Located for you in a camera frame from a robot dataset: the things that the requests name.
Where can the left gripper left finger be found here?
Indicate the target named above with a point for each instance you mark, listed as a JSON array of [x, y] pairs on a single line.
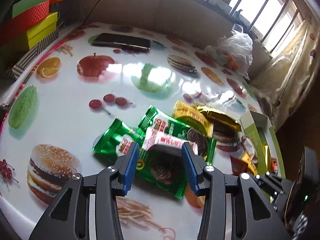
[[67, 216]]

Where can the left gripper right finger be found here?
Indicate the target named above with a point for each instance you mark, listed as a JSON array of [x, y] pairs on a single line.
[[252, 215]]

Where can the green Milo biscuit packet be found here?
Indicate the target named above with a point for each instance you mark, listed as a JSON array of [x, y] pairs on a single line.
[[160, 160]]

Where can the yellow gold snack packet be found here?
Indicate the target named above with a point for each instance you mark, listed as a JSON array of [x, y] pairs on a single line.
[[191, 116]]

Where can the red black candy packet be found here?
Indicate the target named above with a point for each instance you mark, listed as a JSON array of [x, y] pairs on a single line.
[[273, 166]]

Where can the long gold snack bar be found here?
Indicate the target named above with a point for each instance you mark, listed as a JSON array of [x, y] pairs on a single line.
[[267, 158]]

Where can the green white cardboard box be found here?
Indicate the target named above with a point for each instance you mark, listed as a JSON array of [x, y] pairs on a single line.
[[259, 129]]

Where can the red rubber band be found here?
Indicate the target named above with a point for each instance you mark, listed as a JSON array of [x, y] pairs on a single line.
[[167, 233]]

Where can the cream patterned curtain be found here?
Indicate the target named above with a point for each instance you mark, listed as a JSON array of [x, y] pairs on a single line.
[[288, 78]]

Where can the clear plastic bag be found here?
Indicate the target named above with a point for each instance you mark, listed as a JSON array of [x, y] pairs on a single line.
[[234, 52]]

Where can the black smartphone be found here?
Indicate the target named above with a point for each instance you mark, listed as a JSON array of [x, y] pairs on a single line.
[[122, 41]]

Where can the red woven box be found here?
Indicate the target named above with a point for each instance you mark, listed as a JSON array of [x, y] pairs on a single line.
[[24, 21]]

